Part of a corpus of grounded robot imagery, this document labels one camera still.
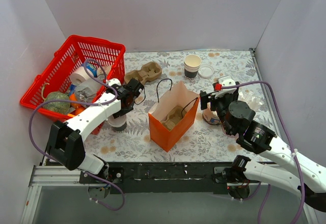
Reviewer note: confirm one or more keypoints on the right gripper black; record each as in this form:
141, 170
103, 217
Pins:
205, 100

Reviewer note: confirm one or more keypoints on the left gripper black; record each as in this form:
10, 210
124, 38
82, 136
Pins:
136, 87

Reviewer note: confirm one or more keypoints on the cardboard cup carrier stack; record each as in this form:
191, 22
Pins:
148, 72

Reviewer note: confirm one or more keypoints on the orange paper bag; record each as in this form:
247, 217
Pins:
177, 94

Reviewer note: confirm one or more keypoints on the single cardboard cup carrier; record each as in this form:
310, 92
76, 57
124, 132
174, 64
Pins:
173, 118

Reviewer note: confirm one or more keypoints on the stack of paper cups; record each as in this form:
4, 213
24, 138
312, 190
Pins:
192, 64

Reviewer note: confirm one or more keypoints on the red plastic basket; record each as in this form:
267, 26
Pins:
66, 68

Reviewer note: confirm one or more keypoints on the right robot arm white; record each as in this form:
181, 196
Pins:
298, 174

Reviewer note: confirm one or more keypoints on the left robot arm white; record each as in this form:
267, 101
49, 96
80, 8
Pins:
66, 140

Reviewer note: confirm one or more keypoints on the napkin filled paper tub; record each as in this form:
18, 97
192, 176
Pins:
211, 117

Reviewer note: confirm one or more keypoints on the beige printed pouch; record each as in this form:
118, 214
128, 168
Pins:
107, 70

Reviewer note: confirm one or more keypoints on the grey crumpled paper bag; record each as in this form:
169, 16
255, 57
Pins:
87, 90

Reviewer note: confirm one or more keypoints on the floral table mat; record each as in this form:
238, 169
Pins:
202, 142

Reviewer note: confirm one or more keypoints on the orange fruit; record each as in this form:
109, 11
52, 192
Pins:
74, 101
79, 110

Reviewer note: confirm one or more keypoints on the toilet paper roll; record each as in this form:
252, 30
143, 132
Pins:
80, 75

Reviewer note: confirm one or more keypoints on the green netted melon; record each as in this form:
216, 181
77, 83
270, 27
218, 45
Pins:
59, 102

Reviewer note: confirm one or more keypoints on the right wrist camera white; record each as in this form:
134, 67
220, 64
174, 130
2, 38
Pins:
225, 81

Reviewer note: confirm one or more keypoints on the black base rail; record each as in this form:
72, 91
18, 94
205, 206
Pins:
163, 177

